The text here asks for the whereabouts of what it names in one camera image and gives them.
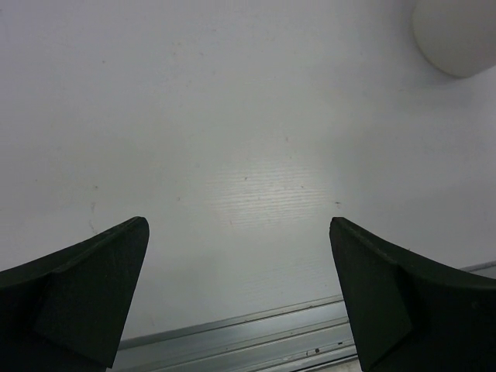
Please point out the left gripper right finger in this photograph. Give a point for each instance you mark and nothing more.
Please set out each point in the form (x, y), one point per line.
(410, 313)

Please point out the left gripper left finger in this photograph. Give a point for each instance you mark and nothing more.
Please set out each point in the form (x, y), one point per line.
(67, 311)

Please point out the white bin with black rim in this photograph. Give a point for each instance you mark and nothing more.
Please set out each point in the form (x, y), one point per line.
(456, 36)

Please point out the aluminium front rail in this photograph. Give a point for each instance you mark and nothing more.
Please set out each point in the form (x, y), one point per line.
(283, 320)

